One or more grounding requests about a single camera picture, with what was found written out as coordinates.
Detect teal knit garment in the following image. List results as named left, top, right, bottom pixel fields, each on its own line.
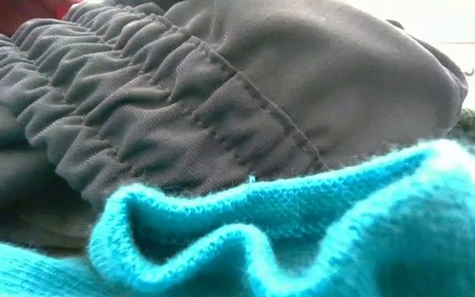
left=0, top=138, right=475, bottom=297

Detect coral red garment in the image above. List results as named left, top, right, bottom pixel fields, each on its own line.
left=0, top=0, right=80, bottom=36

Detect dark charcoal elastic-waist shorts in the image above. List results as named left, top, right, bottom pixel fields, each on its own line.
left=0, top=0, right=469, bottom=252

